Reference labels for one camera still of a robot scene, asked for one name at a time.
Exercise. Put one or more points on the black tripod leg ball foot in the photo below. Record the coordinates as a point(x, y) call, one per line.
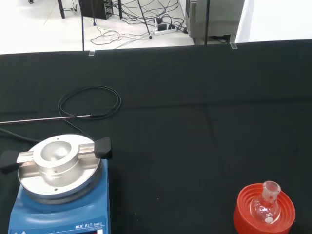
point(145, 20)

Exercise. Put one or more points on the grey metal cabinet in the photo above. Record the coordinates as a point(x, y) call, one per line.
point(219, 19)

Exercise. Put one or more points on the blue base magnetic heater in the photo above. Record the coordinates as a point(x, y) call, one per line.
point(61, 214)

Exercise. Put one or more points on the black bench cloth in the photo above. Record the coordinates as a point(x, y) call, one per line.
point(170, 122)

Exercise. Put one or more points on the black table leg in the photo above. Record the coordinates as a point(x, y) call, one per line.
point(61, 8)

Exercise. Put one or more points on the clear plastic cloth clip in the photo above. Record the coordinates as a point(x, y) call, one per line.
point(91, 53)
point(233, 45)

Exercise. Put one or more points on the white power strip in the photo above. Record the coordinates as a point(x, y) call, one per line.
point(165, 31)

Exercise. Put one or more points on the thin black stand pole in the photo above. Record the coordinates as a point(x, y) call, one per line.
point(207, 22)
point(83, 34)

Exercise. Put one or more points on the pale board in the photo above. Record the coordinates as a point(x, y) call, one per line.
point(275, 19)

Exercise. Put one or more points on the red ribbed flask stand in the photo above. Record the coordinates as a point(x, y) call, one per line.
point(243, 219)

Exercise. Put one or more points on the black computer box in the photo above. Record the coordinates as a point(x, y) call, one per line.
point(97, 8)

